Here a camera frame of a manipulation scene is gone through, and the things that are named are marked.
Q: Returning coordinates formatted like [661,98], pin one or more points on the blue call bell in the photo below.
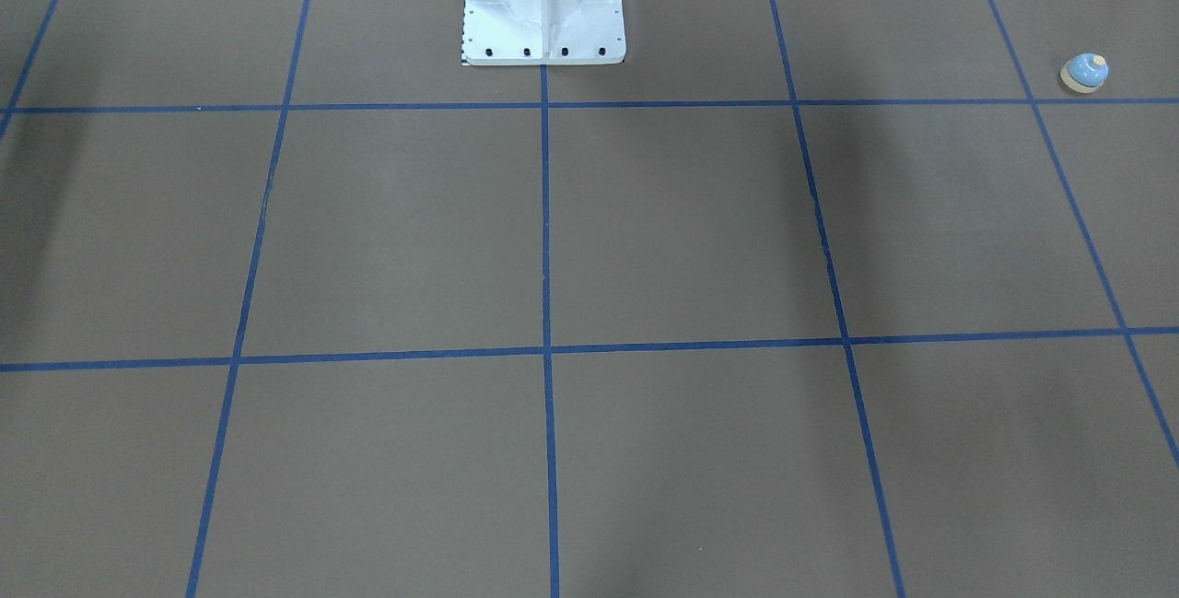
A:
[1084,73]

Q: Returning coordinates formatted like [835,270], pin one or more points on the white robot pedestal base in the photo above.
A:
[543,32]

